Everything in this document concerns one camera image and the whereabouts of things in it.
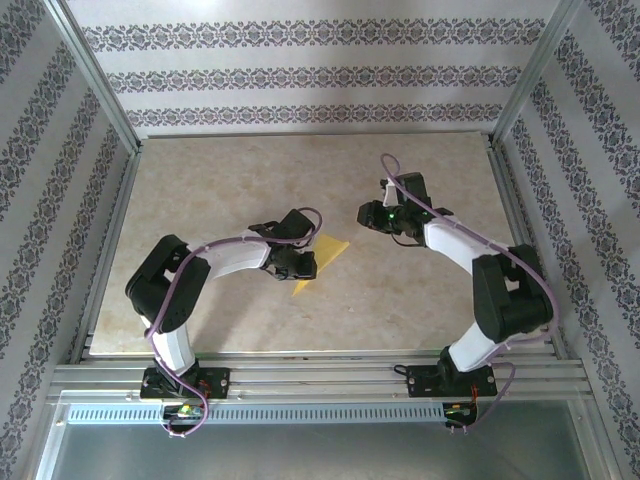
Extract yellow cloth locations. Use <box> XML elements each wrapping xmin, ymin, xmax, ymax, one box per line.
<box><xmin>291</xmin><ymin>233</ymin><xmax>351</xmax><ymax>297</ymax></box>

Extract small circuit board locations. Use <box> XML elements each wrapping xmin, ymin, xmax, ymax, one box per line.
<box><xmin>162</xmin><ymin>404</ymin><xmax>209</xmax><ymax>420</ymax></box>
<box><xmin>442</xmin><ymin>402</ymin><xmax>479</xmax><ymax>422</ymax></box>

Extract grey metal panel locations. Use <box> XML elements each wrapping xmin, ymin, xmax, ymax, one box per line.
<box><xmin>32</xmin><ymin>399</ymin><xmax>616</xmax><ymax>480</ymax></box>

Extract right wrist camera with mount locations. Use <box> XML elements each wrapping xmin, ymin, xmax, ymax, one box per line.
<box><xmin>379</xmin><ymin>175</ymin><xmax>399</xmax><ymax>207</ymax></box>

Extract thin aluminium wall rail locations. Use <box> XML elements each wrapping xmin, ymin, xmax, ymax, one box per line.
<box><xmin>142</xmin><ymin>130</ymin><xmax>494</xmax><ymax>142</ymax></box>

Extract aluminium table side rail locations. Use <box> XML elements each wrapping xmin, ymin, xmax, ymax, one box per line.
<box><xmin>67</xmin><ymin>144</ymin><xmax>145</xmax><ymax>364</ymax></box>
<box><xmin>487</xmin><ymin>142</ymin><xmax>572</xmax><ymax>361</ymax></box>

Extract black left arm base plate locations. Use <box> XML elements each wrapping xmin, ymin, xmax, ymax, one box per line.
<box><xmin>139</xmin><ymin>367</ymin><xmax>232</xmax><ymax>401</ymax></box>

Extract grey slotted cable duct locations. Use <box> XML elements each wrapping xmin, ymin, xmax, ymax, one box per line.
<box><xmin>64</xmin><ymin>402</ymin><xmax>481</xmax><ymax>426</ymax></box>

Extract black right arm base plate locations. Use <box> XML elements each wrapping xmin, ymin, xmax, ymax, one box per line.
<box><xmin>404</xmin><ymin>364</ymin><xmax>499</xmax><ymax>400</ymax></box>

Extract aluminium frame post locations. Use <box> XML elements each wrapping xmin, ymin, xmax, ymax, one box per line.
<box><xmin>487</xmin><ymin>0</ymin><xmax>590</xmax><ymax>149</ymax></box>
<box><xmin>42</xmin><ymin>0</ymin><xmax>144</xmax><ymax>156</ymax></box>

